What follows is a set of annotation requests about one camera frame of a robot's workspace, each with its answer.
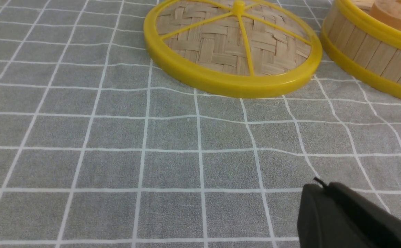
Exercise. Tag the grey checkered tablecloth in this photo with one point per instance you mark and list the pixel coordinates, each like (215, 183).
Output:
(99, 148)

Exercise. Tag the yellow bamboo steamer basket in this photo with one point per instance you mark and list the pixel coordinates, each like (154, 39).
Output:
(367, 48)

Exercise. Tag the yellow woven steamer lid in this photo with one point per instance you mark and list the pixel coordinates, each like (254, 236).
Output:
(248, 49)

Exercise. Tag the tan round bun right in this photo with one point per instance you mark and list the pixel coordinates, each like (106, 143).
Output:
(387, 12)

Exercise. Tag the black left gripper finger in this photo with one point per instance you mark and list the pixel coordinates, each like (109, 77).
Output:
(334, 216)

